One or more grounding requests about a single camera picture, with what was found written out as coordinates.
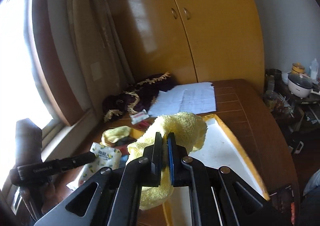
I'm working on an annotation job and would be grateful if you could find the lemon print tissue pack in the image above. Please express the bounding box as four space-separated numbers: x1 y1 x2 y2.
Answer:
75 142 122 187

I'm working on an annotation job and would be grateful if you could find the yellow fluffy towel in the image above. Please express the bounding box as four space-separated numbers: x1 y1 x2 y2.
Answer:
127 112 207 210

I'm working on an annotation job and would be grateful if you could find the small white red packet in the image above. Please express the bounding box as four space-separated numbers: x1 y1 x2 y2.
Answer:
130 109 150 125

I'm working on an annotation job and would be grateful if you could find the dark purple fringed cloth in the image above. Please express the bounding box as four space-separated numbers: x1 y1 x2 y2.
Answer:
102 72 177 122

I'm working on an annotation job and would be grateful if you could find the white paper sheet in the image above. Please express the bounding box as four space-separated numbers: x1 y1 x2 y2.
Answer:
148 82 216 117

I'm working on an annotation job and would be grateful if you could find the beige curtain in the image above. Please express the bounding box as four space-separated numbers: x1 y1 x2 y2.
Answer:
66 0 134 120

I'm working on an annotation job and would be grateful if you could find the yellow wooden wardrobe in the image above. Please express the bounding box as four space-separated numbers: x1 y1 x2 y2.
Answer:
107 0 265 93

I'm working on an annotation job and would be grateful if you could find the white rice cooker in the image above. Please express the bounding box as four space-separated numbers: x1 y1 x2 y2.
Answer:
287 73 313 99

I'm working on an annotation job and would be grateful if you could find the yellow ceramic jar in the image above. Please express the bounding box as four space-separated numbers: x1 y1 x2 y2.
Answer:
291 63 305 74

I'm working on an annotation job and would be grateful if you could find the clear plastic bottle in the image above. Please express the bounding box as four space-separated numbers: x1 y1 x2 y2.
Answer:
309 58 319 80

